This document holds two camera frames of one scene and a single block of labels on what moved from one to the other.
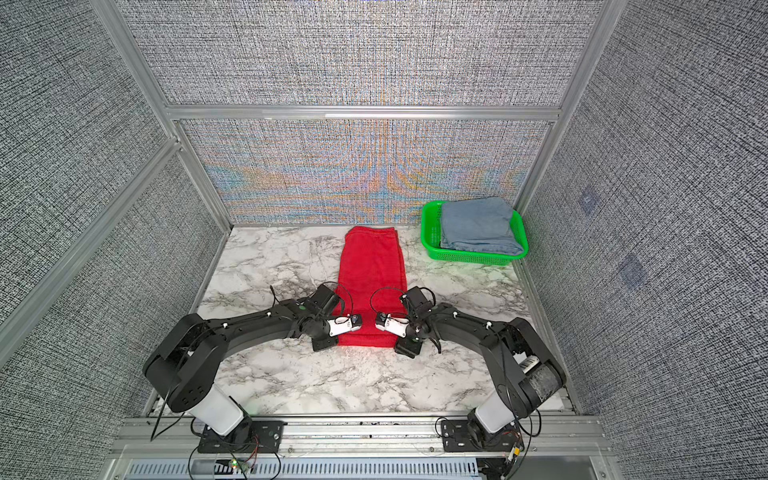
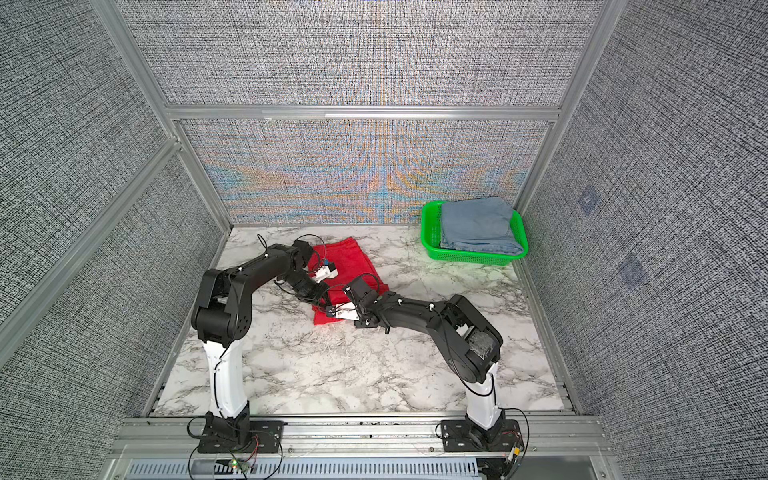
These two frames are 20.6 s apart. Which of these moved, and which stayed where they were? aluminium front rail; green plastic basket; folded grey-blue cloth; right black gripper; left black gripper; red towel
Moved: right black gripper; left black gripper; red towel
Stayed: green plastic basket; folded grey-blue cloth; aluminium front rail
